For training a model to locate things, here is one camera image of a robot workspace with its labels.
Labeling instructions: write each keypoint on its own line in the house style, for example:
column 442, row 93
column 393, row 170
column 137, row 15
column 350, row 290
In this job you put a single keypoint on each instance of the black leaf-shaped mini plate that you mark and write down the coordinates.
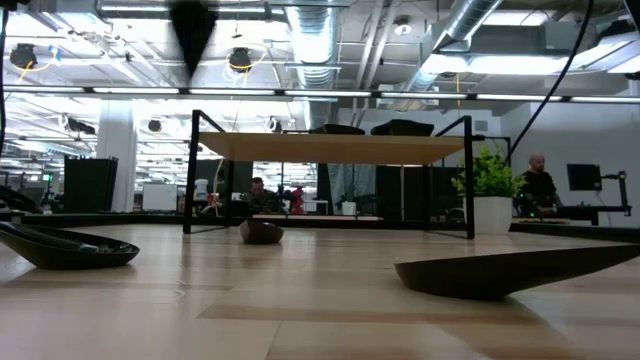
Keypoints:
column 337, row 127
column 336, row 132

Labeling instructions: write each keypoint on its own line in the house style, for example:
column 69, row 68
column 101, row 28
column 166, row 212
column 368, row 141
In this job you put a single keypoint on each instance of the black square mini plate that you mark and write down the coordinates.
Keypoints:
column 402, row 132
column 402, row 123

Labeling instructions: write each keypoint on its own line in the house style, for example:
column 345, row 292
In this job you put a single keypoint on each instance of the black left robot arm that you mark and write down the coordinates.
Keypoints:
column 12, row 3

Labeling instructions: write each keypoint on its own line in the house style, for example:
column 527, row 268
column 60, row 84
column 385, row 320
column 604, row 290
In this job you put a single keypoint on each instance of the black lab robot arm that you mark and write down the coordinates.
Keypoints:
column 295, row 200

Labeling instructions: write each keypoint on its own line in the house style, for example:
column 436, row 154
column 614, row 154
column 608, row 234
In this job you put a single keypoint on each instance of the wooden shelf with black legs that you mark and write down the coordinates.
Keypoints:
column 330, row 148

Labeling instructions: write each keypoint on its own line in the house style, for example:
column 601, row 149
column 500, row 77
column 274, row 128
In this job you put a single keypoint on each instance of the light wooden lab table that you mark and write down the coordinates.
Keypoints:
column 320, row 218

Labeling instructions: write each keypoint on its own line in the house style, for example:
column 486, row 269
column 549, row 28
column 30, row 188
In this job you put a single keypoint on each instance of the person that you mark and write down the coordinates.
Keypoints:
column 537, row 185
column 263, row 197

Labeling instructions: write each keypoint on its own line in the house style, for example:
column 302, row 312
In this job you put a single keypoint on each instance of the black display panel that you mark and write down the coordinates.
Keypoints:
column 242, row 175

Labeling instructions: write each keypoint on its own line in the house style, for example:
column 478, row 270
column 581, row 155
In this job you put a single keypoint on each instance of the long white light strip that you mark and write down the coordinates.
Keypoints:
column 520, row 97
column 232, row 91
column 327, row 93
column 605, row 99
column 425, row 95
column 42, row 89
column 135, row 90

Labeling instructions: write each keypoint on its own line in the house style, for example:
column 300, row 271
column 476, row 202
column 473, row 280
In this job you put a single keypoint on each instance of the black partition panel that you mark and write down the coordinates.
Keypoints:
column 425, row 185

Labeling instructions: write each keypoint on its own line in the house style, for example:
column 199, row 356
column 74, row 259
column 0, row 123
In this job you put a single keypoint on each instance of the white plastic jug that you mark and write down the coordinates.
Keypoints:
column 201, row 190

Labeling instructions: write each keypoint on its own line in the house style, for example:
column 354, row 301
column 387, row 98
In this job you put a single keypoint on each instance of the white board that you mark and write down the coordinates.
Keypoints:
column 160, row 196

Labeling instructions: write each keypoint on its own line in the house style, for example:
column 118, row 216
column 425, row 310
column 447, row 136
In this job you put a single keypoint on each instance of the green plant in white pot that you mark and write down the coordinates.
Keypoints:
column 492, row 215

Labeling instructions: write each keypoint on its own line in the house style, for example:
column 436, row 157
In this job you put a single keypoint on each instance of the thin black metal stand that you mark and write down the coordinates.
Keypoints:
column 492, row 137

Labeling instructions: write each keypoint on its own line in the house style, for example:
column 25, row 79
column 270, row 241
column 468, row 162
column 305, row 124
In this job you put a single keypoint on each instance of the white building column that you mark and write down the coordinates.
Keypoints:
column 117, row 165

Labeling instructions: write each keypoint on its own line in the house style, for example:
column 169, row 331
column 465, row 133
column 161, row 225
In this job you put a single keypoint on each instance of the black cabinet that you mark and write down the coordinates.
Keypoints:
column 90, row 185

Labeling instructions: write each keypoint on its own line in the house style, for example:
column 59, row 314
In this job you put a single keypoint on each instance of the black monitor screen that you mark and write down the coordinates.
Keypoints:
column 584, row 177

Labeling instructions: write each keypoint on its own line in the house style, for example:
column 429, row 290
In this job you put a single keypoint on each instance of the black lab desk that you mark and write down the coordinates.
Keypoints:
column 590, row 212

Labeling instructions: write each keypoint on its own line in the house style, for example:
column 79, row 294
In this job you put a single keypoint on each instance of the silver ribbed air duct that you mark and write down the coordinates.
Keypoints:
column 315, row 45

